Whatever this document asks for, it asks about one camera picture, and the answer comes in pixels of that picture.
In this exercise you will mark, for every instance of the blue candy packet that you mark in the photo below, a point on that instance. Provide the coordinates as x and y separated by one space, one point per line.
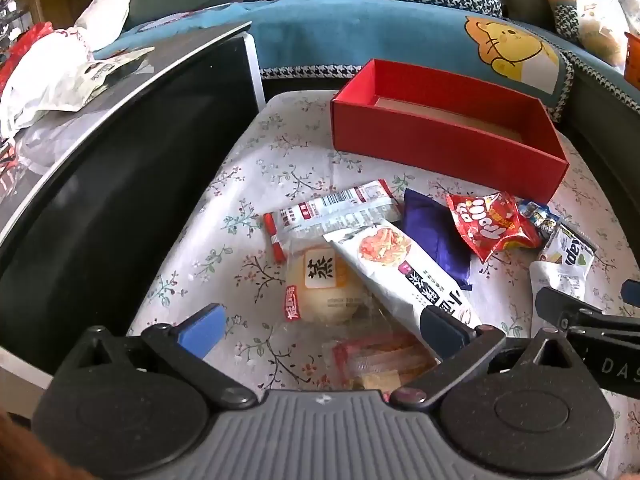
540 217

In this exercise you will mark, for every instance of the teal lion print sofa cover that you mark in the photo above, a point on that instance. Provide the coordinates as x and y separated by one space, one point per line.
350 30

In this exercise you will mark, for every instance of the white cloth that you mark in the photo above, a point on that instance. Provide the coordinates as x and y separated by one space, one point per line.
107 10

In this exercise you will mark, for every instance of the teal houndstooth trim sofa cover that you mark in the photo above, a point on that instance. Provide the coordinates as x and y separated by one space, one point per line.
605 67

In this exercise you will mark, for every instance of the white printed paper packet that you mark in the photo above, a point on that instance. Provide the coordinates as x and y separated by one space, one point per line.
100 72

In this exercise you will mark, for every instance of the floral tablecloth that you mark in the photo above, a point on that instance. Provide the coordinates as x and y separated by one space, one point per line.
225 240

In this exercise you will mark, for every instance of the purple snack packet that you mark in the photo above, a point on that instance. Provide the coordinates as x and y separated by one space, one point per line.
435 230

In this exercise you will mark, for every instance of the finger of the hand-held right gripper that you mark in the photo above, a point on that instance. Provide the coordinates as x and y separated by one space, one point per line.
632 294
555 305

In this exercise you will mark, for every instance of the white green wafer packet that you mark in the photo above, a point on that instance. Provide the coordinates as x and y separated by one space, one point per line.
570 255

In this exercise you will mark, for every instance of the red and white snack packet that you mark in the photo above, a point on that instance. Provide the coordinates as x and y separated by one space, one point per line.
340 210

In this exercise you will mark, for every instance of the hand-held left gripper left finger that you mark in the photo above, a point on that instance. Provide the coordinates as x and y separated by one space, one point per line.
202 327

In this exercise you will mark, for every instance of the white plastic bag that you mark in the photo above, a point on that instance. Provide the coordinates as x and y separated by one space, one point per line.
45 75
602 15

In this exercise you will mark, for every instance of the pink clear cracker packet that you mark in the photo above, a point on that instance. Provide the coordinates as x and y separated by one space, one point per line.
380 360

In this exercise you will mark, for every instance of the yellow steamed cake packet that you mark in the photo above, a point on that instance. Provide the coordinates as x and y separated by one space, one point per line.
320 300

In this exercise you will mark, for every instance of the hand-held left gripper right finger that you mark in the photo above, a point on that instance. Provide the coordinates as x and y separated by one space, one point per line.
440 327

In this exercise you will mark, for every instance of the red cardboard box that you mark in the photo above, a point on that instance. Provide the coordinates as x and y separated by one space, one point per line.
440 150

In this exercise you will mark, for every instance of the red plastic bag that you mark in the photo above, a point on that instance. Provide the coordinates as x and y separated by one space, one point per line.
20 45

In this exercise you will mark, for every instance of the orange plastic basket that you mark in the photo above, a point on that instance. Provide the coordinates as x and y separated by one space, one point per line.
632 55

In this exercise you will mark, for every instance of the white packet with food picture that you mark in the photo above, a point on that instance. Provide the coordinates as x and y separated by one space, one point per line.
390 260

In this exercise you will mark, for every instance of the black glossy coffee table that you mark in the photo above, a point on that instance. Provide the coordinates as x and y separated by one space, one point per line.
100 185

